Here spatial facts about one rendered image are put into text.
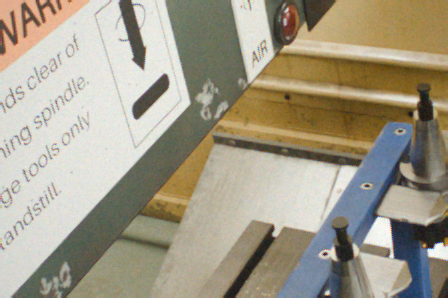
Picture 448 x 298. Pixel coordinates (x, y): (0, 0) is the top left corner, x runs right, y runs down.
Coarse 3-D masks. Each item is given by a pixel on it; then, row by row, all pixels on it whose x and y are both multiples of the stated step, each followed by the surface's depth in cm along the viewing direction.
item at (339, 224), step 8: (336, 224) 77; (344, 224) 77; (336, 232) 78; (344, 232) 78; (336, 240) 79; (344, 240) 78; (336, 248) 79; (344, 248) 78; (352, 248) 79; (344, 256) 79
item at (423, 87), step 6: (420, 84) 93; (426, 84) 93; (420, 90) 92; (426, 90) 92; (420, 96) 93; (426, 96) 93; (420, 102) 94; (426, 102) 94; (432, 102) 94; (420, 108) 94; (426, 108) 93; (432, 108) 94; (420, 114) 94; (426, 114) 94; (432, 114) 94
